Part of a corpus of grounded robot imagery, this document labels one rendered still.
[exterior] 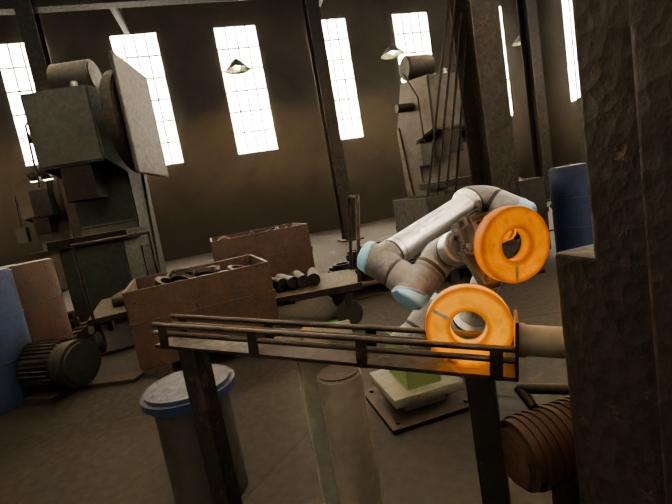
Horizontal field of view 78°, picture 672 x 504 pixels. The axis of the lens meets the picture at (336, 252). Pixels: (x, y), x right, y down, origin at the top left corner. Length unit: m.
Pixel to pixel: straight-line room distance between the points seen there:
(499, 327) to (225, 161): 11.91
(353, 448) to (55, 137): 4.96
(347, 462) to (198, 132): 11.82
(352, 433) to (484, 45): 3.45
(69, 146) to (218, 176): 7.33
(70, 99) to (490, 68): 4.27
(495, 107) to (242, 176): 9.39
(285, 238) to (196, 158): 8.32
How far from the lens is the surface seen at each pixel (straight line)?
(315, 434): 1.37
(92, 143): 5.43
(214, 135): 12.61
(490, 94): 3.98
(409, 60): 6.84
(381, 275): 1.14
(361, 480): 1.26
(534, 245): 0.92
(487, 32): 4.11
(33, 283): 3.84
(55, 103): 5.64
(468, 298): 0.79
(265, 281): 2.90
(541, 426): 0.87
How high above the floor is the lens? 0.98
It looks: 8 degrees down
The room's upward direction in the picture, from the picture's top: 10 degrees counter-clockwise
